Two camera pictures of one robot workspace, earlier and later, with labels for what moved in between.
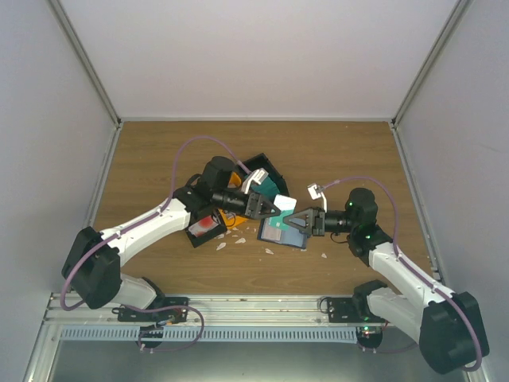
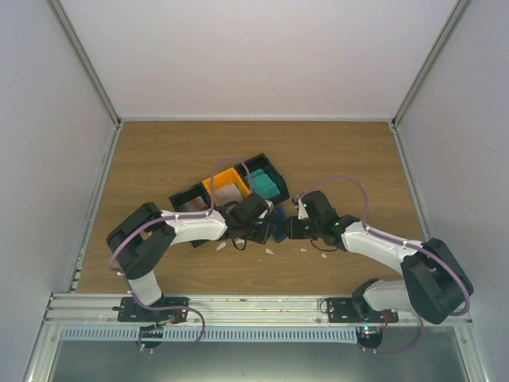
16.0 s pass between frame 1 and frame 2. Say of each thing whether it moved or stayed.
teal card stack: stayed
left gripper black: moved
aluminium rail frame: stayed
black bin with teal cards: stayed
